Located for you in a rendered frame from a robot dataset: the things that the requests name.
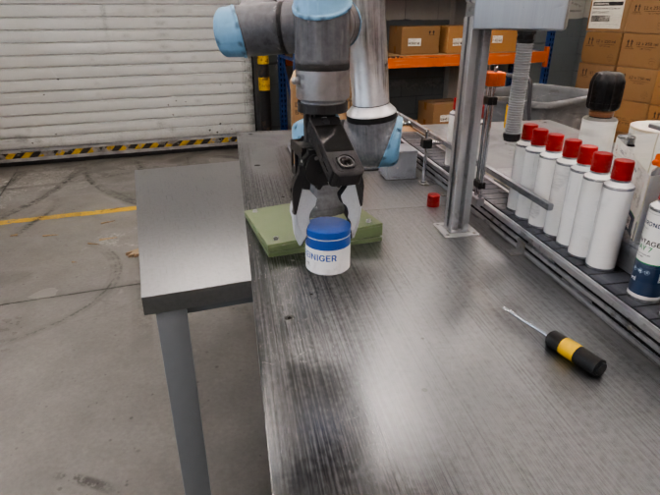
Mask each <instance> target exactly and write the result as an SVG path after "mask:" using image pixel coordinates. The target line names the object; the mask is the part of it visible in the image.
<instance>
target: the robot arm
mask: <svg viewBox="0 0 660 495"><path fill-rule="evenodd" d="M213 31H214V37H215V40H216V44H217V46H218V48H219V50H220V52H221V53H222V54H223V55H224V56H226V57H245V58H247V57H252V56H266V55H280V54H295V67H296V77H295V78H292V84H295V85H296V93H297V99H299V100H298V111H299V112H300V113H303V119H301V120H298V121H296V122H295V123H294V124H293V126H292V138H293V139H291V163H292V173H293V174H294V175H295V176H294V177H293V179H292V181H291V199H292V201H291V204H290V212H291V215H292V219H293V229H294V234H295V237H296V240H297V242H298V244H299V246H302V245H303V243H304V241H305V239H306V237H307V235H306V229H307V226H308V225H309V223H310V220H309V218H317V217H325V216H330V217H331V216H336V215H340V214H343V213H344V214H345V216H346V218H347V221H349V222H350V223H351V239H352V238H354V237H355V235H356V232H357V229H358V223H359V219H360V214H361V207H362V201H363V189H364V184H363V178H362V174H363V171H364V168H371V167H378V168H380V167H390V166H394V165H396V164H397V162H398V160H399V154H400V146H401V137H402V128H403V117H400V116H397V110H396V108H395V107H394V106H393V105H392V104H391V103H390V101H389V76H388V51H387V26H386V1H385V0H242V2H241V3H240V5H233V4H231V5H230V6H226V7H220V8H218V9H217V10H216V12H215V14H214V18H213ZM350 77H351V89H352V102H353V105H352V107H351V108H350V109H349V110H348V100H347V99H348V98H349V97H350ZM345 112H347V119H344V120H340V117H339V115H338V114H342V113H345ZM294 159H295V166H294Z"/></svg>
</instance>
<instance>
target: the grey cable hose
mask: <svg viewBox="0 0 660 495"><path fill-rule="evenodd" d="M535 35H536V30H518V36H517V42H518V43H517V49H516V50H517V51H516V53H517V54H515V55H516V57H515V58H516V59H515V61H516V62H514V63H515V64H514V66H515V67H514V69H513V77H512V82H511V90H510V96H511V97H509V98H510V99H509V101H510V102H509V104H508V106H509V107H508V112H507V113H508V114H507V119H506V123H507V124H506V126H505V128H506V129H505V131H504V132H503V140H504V141H508V142H517V141H519V140H520V138H521V132H520V130H521V127H522V125H521V123H522V118H523V108H524V103H525V97H526V89H527V82H528V77H529V69H530V65H529V64H530V63H531V62H530V61H531V60H530V59H531V57H530V56H532V54H531V53H532V50H533V49H532V48H533V46H532V45H533V42H534V40H535Z"/></svg>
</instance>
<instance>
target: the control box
mask: <svg viewBox="0 0 660 495"><path fill-rule="evenodd" d="M571 3H572V0H475V5H474V15H473V24H472V28H473V29H494V30H555V31H562V30H565V29H566V28H567V25H568V19H569V14H570V9H571Z"/></svg>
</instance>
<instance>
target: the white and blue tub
mask: <svg viewBox="0 0 660 495"><path fill-rule="evenodd" d="M306 235H307V237H306V239H305V265H306V268H307V269H308V270H309V271H310V272H312V273H315V274H318V275H337V274H341V273H343V272H345V271H346V270H348V269H349V267H350V254H351V223H350V222H349V221H347V220H345V219H342V218H339V217H330V216H325V217H317V218H313V219H310V223H309V225H308V226H307V229H306Z"/></svg>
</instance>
